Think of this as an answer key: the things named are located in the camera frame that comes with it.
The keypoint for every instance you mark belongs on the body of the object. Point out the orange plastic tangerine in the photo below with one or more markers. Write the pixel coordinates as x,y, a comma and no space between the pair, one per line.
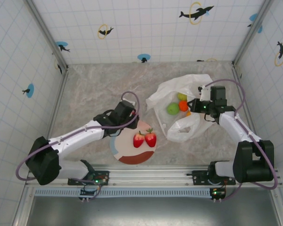
183,106

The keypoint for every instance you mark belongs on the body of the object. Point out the green plastic pear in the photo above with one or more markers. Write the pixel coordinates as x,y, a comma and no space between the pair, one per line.
181,96

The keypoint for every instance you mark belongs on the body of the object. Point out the red plastic strawberry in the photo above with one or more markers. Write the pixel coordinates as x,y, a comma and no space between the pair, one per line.
138,140
151,139

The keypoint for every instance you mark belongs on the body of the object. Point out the green plastic apple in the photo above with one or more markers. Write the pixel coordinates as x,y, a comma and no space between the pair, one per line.
173,109

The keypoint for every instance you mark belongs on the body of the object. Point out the white plastic bag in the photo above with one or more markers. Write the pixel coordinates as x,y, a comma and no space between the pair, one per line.
184,131

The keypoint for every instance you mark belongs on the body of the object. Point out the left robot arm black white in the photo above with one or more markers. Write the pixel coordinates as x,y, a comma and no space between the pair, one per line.
73,139

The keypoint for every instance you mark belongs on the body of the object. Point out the round multicoloured plate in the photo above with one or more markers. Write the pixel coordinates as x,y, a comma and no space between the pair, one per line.
132,155

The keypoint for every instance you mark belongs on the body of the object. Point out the dolphin blue circle sticker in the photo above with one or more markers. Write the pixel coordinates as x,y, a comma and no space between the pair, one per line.
143,57
253,17
61,44
31,90

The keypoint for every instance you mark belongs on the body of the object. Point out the grey metal panel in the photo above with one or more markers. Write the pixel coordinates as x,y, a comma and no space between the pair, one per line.
155,212

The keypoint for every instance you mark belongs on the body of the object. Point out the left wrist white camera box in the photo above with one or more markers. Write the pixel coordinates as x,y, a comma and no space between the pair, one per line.
132,103

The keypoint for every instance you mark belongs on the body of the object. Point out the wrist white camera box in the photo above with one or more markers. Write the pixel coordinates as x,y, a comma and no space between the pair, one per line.
132,103
205,94

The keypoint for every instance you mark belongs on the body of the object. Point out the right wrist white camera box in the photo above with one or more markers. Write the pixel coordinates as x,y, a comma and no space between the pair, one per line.
205,94

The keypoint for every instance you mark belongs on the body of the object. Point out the aluminium table side rail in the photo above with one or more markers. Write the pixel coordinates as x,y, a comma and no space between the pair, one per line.
242,94
58,101

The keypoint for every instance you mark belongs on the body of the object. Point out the aluminium mounting rail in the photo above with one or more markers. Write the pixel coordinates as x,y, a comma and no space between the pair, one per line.
151,175

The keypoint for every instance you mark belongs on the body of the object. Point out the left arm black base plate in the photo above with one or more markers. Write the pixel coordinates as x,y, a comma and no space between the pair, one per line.
103,176

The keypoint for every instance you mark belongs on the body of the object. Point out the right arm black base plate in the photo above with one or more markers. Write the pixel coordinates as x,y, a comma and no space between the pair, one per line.
198,176

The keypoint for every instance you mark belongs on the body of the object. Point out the aluminium frame post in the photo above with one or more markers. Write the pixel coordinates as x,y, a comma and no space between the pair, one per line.
48,35
251,35

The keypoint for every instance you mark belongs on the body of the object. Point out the aluminium frame bar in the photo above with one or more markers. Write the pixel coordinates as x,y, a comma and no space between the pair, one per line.
23,207
279,207

